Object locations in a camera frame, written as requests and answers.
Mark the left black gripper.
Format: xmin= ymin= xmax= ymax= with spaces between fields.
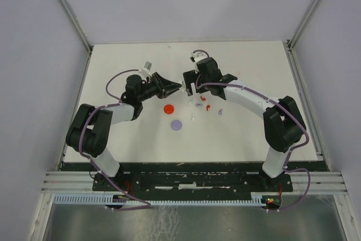
xmin=138 ymin=72 xmax=182 ymax=102

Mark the white round charging case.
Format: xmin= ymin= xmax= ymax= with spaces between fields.
xmin=179 ymin=81 xmax=187 ymax=92

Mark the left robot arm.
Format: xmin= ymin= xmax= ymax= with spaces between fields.
xmin=65 ymin=72 xmax=182 ymax=190

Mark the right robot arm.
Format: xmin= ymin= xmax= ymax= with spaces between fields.
xmin=183 ymin=50 xmax=310 ymax=191

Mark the orange round charging case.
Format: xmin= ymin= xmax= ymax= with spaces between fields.
xmin=163 ymin=104 xmax=175 ymax=115

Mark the purple round charging case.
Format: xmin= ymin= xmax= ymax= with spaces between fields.
xmin=170 ymin=120 xmax=183 ymax=131

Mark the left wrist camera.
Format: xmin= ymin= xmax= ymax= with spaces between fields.
xmin=141 ymin=62 xmax=152 ymax=77

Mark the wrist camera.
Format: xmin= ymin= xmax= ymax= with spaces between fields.
xmin=141 ymin=62 xmax=152 ymax=77
xmin=190 ymin=51 xmax=207 ymax=63

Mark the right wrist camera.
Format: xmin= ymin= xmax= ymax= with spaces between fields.
xmin=190 ymin=51 xmax=207 ymax=63

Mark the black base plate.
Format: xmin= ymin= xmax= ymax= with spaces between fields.
xmin=92 ymin=163 xmax=294 ymax=196

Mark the left aluminium frame post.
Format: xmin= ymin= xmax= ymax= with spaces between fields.
xmin=42 ymin=0 xmax=94 ymax=52

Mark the aluminium frame post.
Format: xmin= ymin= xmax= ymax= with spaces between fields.
xmin=286 ymin=0 xmax=339 ymax=51
xmin=42 ymin=0 xmax=94 ymax=52

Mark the white slotted cable duct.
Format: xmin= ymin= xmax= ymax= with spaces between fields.
xmin=52 ymin=192 xmax=267 ymax=204

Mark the right aluminium frame post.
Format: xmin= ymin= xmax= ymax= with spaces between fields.
xmin=286 ymin=0 xmax=339 ymax=51

